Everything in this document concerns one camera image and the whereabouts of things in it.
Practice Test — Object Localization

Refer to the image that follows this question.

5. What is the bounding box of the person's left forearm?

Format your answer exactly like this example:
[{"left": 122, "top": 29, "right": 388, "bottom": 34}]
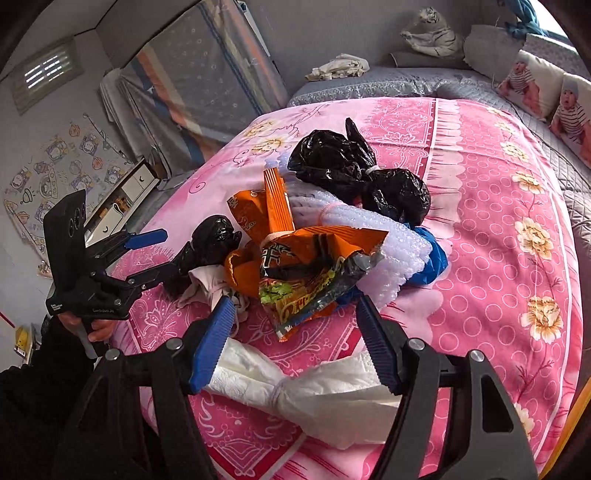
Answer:
[{"left": 0, "top": 316, "right": 100, "bottom": 480}]

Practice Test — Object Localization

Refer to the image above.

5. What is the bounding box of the grey patterned cushion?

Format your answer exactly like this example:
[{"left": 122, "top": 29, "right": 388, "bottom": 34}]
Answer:
[{"left": 524, "top": 33, "right": 580, "bottom": 70}]

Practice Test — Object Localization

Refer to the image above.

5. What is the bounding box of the pink floral blanket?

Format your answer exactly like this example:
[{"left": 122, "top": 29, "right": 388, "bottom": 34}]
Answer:
[{"left": 108, "top": 97, "right": 583, "bottom": 480}]

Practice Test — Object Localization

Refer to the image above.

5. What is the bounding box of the white tiger plush toy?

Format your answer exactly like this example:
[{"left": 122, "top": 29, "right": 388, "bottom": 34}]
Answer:
[{"left": 400, "top": 7, "right": 465, "bottom": 60}]

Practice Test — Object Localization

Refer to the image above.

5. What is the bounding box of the cream crumpled cloth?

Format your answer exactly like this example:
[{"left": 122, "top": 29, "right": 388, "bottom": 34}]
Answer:
[{"left": 305, "top": 53, "right": 371, "bottom": 82}]

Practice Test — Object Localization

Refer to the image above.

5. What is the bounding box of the window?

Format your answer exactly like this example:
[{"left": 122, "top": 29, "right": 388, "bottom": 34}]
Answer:
[{"left": 531, "top": 0, "right": 570, "bottom": 34}]

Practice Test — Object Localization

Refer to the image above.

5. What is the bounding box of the white paper tissue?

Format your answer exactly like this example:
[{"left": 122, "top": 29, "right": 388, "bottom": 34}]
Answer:
[{"left": 203, "top": 339, "right": 402, "bottom": 450}]

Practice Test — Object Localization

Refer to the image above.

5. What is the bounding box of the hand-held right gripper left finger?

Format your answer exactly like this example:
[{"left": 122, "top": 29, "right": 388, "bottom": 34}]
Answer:
[{"left": 51, "top": 295, "right": 237, "bottom": 480}]

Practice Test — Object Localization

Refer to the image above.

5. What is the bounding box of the person's left hand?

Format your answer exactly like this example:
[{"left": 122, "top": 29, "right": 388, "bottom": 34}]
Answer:
[{"left": 59, "top": 310, "right": 118, "bottom": 344}]

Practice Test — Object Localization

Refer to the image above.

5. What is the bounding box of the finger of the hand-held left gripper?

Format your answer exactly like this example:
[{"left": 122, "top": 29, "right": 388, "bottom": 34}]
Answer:
[
  {"left": 88, "top": 228, "right": 168, "bottom": 264},
  {"left": 108, "top": 263, "right": 185, "bottom": 292}
]

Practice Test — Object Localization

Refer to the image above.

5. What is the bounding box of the blue plastic glove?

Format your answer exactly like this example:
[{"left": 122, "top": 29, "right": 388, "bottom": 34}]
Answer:
[{"left": 337, "top": 225, "right": 450, "bottom": 306}]

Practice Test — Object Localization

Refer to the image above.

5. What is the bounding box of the patterned fabric panel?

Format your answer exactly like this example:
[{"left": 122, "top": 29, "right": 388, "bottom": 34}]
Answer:
[{"left": 99, "top": 0, "right": 289, "bottom": 182}]

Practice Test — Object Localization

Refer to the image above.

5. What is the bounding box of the small black plastic bag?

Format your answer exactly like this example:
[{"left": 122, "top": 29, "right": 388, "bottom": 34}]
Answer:
[{"left": 163, "top": 215, "right": 242, "bottom": 296}]

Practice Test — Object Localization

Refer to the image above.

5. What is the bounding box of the flat grey pillow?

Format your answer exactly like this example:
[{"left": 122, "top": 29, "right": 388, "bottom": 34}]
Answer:
[{"left": 390, "top": 50, "right": 467, "bottom": 71}]

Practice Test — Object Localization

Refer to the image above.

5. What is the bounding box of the pale pink cloth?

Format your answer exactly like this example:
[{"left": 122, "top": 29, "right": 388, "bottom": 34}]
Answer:
[{"left": 178, "top": 265, "right": 250, "bottom": 337}]

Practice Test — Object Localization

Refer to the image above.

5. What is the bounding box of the orange noodle packet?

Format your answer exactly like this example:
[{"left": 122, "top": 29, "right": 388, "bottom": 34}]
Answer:
[{"left": 225, "top": 226, "right": 389, "bottom": 342}]

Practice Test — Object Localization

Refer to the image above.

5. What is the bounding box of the yellow bed frame edge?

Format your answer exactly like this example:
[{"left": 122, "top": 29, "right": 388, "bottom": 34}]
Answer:
[{"left": 538, "top": 385, "right": 584, "bottom": 480}]

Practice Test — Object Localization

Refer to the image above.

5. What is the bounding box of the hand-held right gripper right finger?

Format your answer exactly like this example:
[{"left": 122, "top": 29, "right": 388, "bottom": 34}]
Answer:
[{"left": 355, "top": 294, "right": 540, "bottom": 480}]

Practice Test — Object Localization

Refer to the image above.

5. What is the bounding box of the cartoon printed wall cloth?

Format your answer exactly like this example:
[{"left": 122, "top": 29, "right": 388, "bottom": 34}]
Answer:
[{"left": 4, "top": 113, "right": 136, "bottom": 278}]

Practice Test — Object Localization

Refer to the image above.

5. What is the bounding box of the blue hanging cloth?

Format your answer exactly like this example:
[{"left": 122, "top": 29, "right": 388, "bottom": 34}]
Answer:
[{"left": 503, "top": 0, "right": 555, "bottom": 38}]

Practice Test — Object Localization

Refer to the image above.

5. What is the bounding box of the white bubble wrap roll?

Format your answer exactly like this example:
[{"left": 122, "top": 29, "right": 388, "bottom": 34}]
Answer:
[{"left": 277, "top": 152, "right": 435, "bottom": 309}]

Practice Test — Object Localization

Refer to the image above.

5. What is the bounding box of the small yellow object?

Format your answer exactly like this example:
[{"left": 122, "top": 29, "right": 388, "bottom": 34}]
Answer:
[{"left": 14, "top": 323, "right": 34, "bottom": 358}]

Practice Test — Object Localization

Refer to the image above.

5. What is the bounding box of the grey round pillow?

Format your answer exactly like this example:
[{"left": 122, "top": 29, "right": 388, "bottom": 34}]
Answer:
[{"left": 463, "top": 24, "right": 529, "bottom": 84}]

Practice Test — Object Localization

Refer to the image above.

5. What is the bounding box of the white drawer cabinet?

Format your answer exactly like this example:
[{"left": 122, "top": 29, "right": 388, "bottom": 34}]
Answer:
[{"left": 85, "top": 159, "right": 160, "bottom": 241}]

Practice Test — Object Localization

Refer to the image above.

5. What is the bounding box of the wall vent grille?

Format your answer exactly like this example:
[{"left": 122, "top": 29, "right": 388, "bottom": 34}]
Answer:
[{"left": 9, "top": 37, "right": 85, "bottom": 116}]

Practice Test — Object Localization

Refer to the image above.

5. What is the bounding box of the orange striped snack wrapper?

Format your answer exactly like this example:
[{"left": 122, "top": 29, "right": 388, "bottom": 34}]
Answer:
[{"left": 226, "top": 167, "right": 297, "bottom": 241}]

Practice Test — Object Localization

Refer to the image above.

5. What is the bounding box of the baby print pillow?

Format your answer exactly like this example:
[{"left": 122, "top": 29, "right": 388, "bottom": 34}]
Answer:
[
  {"left": 549, "top": 73, "right": 591, "bottom": 169},
  {"left": 496, "top": 48, "right": 578, "bottom": 121}
]

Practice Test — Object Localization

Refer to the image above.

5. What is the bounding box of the large black plastic bag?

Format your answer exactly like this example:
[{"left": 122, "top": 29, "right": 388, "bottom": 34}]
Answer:
[{"left": 287, "top": 117, "right": 431, "bottom": 222}]

